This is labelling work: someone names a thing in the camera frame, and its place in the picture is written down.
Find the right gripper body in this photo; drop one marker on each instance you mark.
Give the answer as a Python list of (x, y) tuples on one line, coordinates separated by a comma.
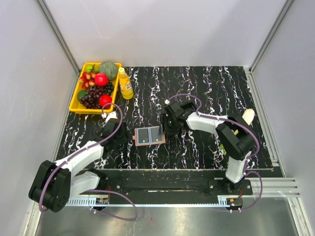
[(170, 125)]

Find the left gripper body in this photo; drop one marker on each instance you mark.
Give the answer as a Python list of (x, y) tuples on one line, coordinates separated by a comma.
[(123, 136)]

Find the black card box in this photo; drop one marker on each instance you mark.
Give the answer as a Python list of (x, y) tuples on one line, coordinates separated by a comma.
[(188, 107)]

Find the black VIP credit card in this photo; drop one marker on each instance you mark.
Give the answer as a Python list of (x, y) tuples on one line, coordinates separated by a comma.
[(156, 135)]

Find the pink leather card holder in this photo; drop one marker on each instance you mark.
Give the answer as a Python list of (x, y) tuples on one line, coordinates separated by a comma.
[(150, 140)]

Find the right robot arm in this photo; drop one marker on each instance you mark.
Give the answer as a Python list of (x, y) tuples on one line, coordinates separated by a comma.
[(207, 123)]

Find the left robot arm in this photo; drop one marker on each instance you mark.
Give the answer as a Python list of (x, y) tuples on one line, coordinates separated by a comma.
[(56, 182)]

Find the red pomegranate lower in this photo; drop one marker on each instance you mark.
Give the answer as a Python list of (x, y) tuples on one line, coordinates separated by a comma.
[(105, 101)]

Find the red pomegranate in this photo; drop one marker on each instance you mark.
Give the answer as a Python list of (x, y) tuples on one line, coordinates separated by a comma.
[(101, 79), (105, 101)]

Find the yellow juice bottle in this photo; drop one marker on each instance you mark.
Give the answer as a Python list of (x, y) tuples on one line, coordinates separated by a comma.
[(125, 84)]

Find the dark purple grape bunch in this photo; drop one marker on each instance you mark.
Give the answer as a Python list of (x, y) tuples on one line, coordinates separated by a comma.
[(90, 101)]

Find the small black grape bunch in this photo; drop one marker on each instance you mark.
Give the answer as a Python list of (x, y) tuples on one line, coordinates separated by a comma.
[(109, 88)]

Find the yellow plastic tray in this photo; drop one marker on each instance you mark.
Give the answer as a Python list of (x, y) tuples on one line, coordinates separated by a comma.
[(76, 106)]

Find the red pomegranate upper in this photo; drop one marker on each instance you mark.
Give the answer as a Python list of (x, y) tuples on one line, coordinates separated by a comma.
[(101, 79)]

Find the small red fruit bunch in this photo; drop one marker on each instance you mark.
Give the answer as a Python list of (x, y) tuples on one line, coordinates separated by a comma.
[(87, 80)]

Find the green melon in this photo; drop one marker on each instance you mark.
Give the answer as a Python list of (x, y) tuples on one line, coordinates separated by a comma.
[(110, 69)]

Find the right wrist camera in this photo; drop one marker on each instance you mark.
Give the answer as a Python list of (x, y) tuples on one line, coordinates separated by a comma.
[(167, 107)]

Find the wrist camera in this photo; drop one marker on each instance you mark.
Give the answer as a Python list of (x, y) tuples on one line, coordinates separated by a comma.
[(108, 116), (167, 107)]

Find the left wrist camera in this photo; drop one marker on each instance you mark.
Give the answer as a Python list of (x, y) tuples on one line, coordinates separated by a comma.
[(108, 116)]

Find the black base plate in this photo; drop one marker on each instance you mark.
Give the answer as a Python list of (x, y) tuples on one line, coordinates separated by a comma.
[(161, 187)]

